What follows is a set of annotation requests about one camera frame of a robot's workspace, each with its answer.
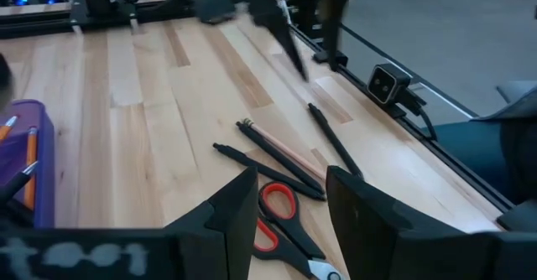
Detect purple plastic supply box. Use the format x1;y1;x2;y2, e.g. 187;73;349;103
0;98;56;230

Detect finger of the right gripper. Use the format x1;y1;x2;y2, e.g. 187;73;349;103
251;2;310;83

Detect person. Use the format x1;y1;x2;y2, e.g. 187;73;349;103
431;82;537;205

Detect clear gel pen black grip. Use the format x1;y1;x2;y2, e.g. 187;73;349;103
0;160;39;208

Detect black frame upright post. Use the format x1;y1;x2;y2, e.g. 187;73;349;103
312;0;350;72

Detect orange pencil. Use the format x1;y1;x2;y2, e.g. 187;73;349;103
23;125;40;211
0;115;19;143

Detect black scissors red handles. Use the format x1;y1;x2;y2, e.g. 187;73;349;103
251;180;347;280

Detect natural wood pencil green ferrule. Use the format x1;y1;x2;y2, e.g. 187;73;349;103
242;117;328;181

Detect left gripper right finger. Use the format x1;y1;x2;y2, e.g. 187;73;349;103
326;164;537;280

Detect thick matte black clip pen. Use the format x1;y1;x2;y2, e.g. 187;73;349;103
307;102;365;179

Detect small black table camera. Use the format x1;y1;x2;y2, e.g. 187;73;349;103
366;62;427;118

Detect slim black pen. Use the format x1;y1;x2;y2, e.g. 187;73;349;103
235;120;327;195
212;142;327;202

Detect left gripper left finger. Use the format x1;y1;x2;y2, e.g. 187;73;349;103
0;166;260;280

